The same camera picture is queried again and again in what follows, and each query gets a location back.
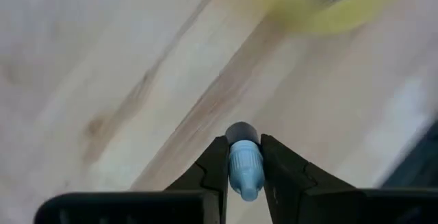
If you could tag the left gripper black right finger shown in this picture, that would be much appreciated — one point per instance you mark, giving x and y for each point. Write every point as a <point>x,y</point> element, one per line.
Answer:
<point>284,179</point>

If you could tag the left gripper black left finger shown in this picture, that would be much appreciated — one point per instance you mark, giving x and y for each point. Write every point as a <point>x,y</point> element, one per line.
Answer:
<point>214,176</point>

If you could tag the yellow translucent plastic bin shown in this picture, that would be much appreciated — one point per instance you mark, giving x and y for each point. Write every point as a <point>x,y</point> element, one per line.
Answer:
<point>342,15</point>

